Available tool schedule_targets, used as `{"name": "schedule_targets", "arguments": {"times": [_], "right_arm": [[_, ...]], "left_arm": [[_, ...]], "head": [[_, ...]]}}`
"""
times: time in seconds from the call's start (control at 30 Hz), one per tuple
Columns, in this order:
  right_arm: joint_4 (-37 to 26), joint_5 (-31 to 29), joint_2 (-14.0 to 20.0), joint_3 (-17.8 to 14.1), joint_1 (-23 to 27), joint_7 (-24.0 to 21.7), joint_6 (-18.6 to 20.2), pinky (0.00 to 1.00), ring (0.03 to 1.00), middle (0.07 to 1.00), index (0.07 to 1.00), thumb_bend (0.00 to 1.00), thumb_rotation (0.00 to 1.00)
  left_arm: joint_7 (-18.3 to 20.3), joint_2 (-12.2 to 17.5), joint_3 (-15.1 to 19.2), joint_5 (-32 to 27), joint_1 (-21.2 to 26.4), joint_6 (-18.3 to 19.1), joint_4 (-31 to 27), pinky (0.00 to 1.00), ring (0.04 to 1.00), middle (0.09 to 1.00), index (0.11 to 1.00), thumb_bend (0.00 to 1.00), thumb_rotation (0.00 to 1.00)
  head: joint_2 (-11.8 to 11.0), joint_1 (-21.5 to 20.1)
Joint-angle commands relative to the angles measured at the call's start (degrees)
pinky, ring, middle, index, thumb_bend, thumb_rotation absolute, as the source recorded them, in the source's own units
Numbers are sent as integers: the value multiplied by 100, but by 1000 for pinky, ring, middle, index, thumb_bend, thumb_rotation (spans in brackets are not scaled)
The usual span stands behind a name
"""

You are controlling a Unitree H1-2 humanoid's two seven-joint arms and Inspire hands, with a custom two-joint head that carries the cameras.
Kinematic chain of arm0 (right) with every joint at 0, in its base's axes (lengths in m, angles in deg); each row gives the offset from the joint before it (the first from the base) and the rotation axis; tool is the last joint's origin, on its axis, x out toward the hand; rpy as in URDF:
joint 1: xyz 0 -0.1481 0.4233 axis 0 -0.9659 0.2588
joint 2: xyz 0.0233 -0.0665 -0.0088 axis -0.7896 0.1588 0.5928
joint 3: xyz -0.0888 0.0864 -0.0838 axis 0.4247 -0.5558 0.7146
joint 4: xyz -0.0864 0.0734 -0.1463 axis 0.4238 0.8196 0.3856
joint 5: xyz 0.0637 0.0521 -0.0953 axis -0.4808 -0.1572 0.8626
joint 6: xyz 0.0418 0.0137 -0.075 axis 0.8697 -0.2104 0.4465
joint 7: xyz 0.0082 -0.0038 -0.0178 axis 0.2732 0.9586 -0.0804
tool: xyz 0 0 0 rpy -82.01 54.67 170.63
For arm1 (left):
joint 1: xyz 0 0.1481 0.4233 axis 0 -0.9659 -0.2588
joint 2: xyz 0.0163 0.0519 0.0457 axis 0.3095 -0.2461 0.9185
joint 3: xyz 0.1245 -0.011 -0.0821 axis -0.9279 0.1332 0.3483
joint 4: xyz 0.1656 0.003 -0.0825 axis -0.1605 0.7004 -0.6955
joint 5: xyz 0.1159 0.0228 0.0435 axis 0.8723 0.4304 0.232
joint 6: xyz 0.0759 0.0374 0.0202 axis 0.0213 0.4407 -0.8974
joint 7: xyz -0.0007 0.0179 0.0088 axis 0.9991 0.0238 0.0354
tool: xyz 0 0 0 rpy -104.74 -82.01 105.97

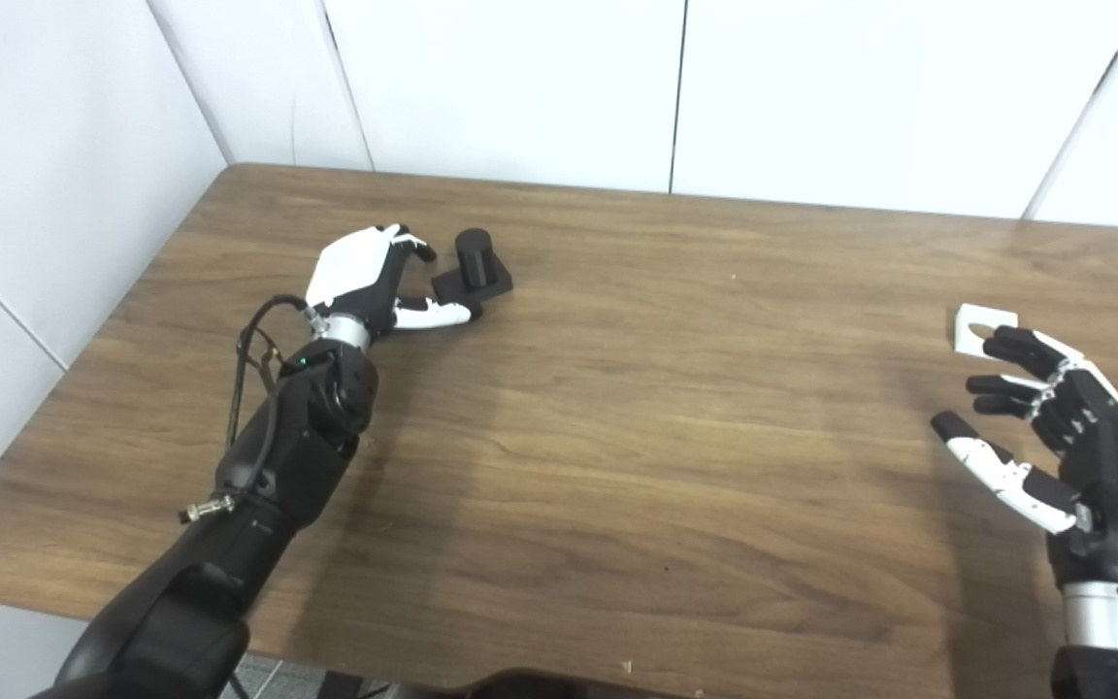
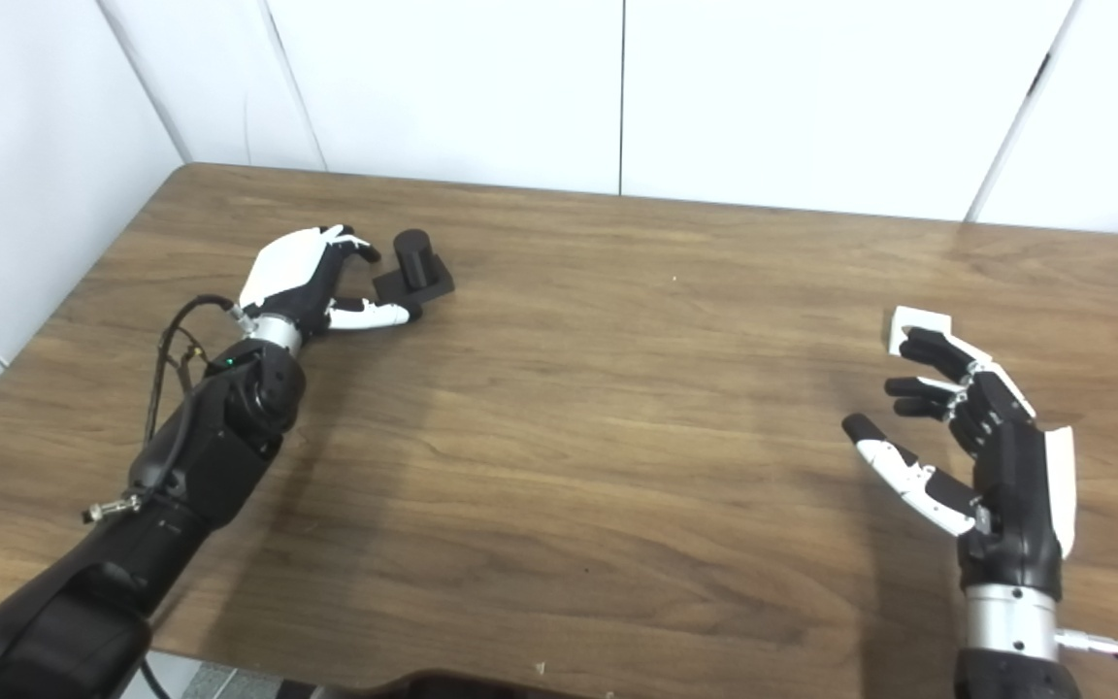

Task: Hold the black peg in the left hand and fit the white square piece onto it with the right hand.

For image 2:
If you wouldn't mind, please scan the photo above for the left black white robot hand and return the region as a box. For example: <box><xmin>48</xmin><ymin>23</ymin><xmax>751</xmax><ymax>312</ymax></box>
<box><xmin>239</xmin><ymin>225</ymin><xmax>424</xmax><ymax>341</ymax></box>

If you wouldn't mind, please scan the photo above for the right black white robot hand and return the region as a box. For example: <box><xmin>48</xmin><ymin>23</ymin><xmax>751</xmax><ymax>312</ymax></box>
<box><xmin>842</xmin><ymin>327</ymin><xmax>1076</xmax><ymax>598</ymax></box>

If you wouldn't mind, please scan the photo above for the black peg with square base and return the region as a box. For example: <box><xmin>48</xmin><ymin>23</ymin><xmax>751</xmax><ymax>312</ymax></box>
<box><xmin>372</xmin><ymin>229</ymin><xmax>456</xmax><ymax>310</ymax></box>

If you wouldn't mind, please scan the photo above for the white square piece with hole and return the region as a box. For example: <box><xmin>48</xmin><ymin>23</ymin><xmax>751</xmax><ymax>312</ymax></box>
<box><xmin>886</xmin><ymin>306</ymin><xmax>951</xmax><ymax>352</ymax></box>

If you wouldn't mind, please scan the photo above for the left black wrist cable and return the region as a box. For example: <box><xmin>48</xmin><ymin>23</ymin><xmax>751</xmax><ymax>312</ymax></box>
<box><xmin>82</xmin><ymin>294</ymin><xmax>254</xmax><ymax>525</ymax></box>

